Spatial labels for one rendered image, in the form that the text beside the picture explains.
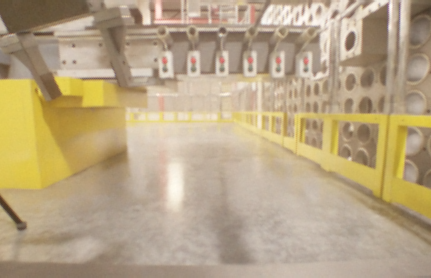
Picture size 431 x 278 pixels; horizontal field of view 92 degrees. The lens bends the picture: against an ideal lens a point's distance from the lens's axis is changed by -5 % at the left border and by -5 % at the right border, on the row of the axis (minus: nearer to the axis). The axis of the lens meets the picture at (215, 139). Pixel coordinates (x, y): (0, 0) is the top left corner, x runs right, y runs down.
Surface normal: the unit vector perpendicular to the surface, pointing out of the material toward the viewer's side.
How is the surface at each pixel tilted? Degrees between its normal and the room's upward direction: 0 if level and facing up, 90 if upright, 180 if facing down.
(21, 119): 90
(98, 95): 90
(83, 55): 90
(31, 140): 90
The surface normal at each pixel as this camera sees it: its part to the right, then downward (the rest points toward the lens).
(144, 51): 0.02, 0.12
